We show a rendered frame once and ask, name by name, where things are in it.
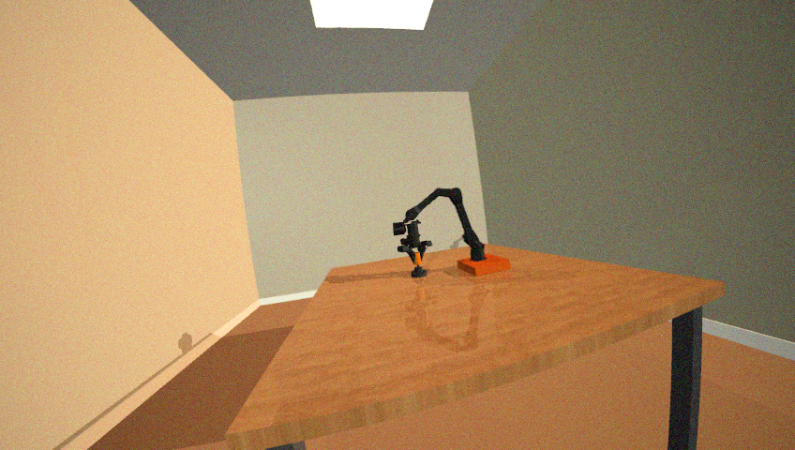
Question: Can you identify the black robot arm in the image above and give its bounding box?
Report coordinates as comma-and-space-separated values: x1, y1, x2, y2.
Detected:
393, 187, 486, 261

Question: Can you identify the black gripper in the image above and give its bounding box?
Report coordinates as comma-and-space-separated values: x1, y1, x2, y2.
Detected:
397, 232, 432, 263

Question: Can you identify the black round pedestal with short shaft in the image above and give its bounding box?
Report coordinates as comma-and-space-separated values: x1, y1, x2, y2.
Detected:
411, 264, 428, 278

